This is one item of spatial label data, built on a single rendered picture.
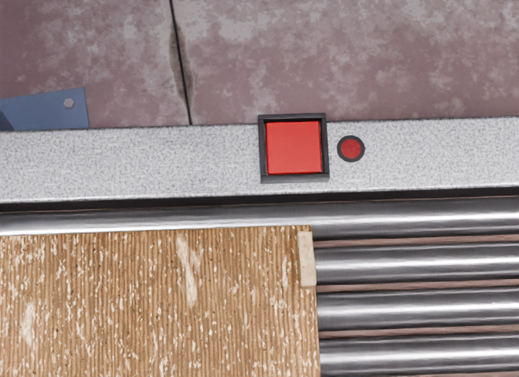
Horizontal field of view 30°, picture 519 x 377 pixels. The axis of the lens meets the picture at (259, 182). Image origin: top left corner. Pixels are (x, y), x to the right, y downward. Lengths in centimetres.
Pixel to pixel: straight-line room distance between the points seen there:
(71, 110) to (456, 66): 83
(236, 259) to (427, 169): 24
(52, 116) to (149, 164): 101
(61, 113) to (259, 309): 114
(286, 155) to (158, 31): 110
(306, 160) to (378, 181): 8
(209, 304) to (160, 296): 5
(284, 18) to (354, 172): 110
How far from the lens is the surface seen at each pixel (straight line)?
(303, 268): 100
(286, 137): 107
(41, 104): 209
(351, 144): 109
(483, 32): 220
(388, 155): 109
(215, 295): 102
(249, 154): 108
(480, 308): 107
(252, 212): 106
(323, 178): 106
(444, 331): 111
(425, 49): 216
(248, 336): 102
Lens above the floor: 195
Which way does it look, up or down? 75 degrees down
